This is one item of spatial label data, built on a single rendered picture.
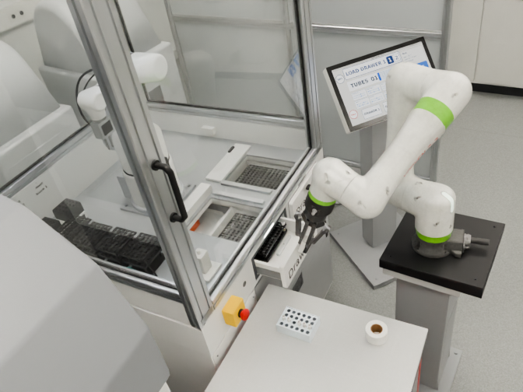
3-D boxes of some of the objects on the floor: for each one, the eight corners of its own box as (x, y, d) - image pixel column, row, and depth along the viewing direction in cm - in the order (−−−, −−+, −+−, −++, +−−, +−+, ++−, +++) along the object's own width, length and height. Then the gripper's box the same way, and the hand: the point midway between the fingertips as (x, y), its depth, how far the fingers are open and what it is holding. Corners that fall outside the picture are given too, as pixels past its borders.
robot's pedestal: (462, 352, 232) (483, 236, 185) (444, 407, 214) (463, 293, 167) (400, 330, 247) (405, 217, 200) (378, 378, 228) (378, 267, 181)
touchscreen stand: (442, 259, 278) (461, 99, 215) (373, 289, 269) (372, 131, 206) (391, 211, 316) (394, 61, 253) (330, 236, 307) (317, 87, 244)
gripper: (295, 204, 155) (280, 249, 172) (332, 223, 153) (314, 266, 170) (303, 190, 160) (289, 235, 177) (340, 208, 157) (321, 251, 175)
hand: (303, 244), depth 171 cm, fingers closed, pressing on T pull
